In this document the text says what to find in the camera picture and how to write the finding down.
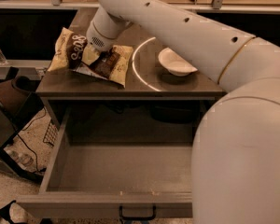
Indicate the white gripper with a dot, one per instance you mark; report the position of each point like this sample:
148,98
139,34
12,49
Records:
96,41

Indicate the brown and yellow chip bag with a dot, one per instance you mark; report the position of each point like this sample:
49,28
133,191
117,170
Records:
111,65

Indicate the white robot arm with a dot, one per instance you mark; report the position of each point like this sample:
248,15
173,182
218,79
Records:
235,161

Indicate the open grey top drawer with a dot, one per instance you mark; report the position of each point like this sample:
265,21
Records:
113,159

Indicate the grey metal cabinet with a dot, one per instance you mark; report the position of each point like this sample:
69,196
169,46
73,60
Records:
145,80

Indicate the white paper bowl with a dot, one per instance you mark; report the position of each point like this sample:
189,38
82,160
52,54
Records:
175,64

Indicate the black chair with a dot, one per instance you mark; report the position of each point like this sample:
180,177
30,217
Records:
19,103

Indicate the plastic bottle on floor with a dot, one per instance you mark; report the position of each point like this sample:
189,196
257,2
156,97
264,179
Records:
22,159

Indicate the black wire rack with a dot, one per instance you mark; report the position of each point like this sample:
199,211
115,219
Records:
50,135

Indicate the black drawer handle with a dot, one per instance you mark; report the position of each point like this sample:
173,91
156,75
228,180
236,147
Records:
134,214

